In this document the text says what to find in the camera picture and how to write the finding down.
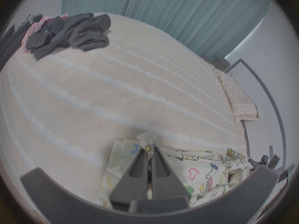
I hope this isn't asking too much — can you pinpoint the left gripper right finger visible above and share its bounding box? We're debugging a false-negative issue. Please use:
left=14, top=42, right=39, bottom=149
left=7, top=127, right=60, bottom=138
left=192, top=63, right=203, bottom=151
left=151, top=147, right=191, bottom=200

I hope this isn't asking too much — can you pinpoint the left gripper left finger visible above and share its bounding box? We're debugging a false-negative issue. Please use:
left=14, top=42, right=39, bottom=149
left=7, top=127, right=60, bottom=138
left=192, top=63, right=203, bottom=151
left=109, top=147, right=150, bottom=210

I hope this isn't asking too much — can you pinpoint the white printed pyjama top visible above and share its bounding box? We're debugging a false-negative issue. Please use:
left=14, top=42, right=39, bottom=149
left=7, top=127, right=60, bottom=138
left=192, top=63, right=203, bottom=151
left=99, top=132, right=254, bottom=207

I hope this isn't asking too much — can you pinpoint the bed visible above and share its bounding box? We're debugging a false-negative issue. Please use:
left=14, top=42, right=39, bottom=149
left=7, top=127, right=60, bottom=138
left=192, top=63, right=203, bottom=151
left=0, top=13, right=288, bottom=209

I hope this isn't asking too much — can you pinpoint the pile of clothes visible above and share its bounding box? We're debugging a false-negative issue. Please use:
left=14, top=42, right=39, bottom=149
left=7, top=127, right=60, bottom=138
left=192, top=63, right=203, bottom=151
left=21, top=13, right=111, bottom=61

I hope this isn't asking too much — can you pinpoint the cream pillow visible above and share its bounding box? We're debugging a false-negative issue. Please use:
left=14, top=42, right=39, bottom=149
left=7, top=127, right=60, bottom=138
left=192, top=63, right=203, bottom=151
left=214, top=69, right=260, bottom=124

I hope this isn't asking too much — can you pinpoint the grey bedside table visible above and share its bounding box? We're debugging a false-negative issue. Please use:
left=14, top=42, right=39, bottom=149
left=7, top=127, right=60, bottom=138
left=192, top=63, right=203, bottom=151
left=201, top=54, right=230, bottom=72

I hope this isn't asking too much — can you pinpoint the black slatted furniture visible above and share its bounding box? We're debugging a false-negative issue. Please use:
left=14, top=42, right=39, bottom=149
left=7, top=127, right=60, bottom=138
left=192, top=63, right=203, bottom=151
left=0, top=23, right=27, bottom=66

